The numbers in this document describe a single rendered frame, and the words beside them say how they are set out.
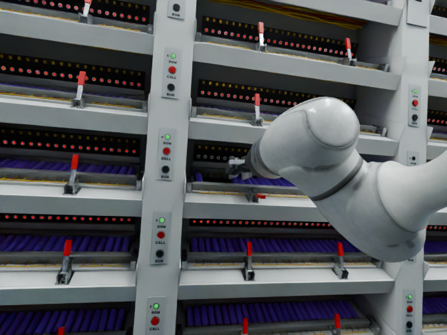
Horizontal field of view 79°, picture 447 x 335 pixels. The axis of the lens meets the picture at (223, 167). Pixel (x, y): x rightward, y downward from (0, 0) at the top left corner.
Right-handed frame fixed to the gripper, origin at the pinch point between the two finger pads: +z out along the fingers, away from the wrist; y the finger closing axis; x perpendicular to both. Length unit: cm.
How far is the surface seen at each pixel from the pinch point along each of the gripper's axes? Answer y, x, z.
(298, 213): -15.2, 10.7, -3.7
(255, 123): -2.1, -12.0, -7.0
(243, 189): -0.9, 4.6, -0.3
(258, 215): -4.2, 11.4, -2.9
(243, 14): -3, -55, 7
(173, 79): 19.2, -20.5, -8.2
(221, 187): 5.0, 4.1, -0.3
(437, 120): -78, -25, 4
